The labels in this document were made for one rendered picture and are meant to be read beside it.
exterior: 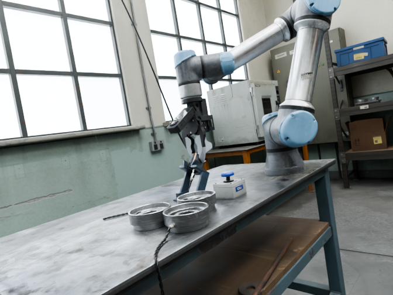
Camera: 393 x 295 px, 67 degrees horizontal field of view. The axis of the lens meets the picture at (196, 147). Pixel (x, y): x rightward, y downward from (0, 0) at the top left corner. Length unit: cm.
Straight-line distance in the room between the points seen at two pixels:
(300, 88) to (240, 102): 203
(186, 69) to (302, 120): 40
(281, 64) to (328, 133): 123
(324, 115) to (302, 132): 349
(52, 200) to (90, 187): 29
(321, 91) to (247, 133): 176
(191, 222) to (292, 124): 50
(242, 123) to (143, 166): 109
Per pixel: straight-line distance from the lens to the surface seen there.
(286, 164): 113
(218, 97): 319
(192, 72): 97
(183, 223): 64
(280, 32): 120
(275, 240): 122
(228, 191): 87
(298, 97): 103
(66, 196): 235
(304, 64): 105
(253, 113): 296
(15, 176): 223
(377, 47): 412
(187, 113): 93
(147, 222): 71
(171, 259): 57
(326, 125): 449
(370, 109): 399
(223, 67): 99
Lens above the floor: 101
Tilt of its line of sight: 3 degrees down
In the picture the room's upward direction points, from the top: 9 degrees counter-clockwise
